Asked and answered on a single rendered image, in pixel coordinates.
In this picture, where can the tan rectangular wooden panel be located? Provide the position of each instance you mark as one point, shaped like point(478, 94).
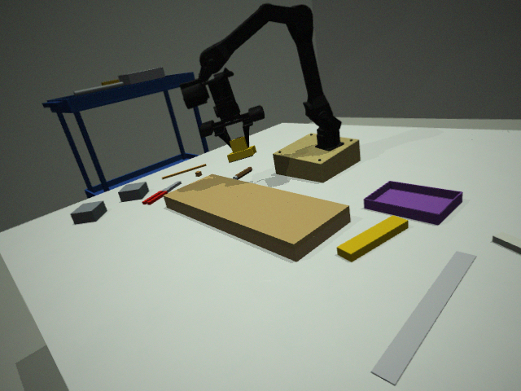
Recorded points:
point(289, 224)

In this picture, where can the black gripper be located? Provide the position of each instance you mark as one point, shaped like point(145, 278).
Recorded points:
point(228, 112)

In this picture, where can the brown hexagonal wooden handle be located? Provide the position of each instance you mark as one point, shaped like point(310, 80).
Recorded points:
point(242, 173)

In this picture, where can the purple shallow tray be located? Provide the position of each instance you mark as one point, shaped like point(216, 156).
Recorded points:
point(424, 204)

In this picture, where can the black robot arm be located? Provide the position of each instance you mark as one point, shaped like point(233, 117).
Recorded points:
point(299, 21)

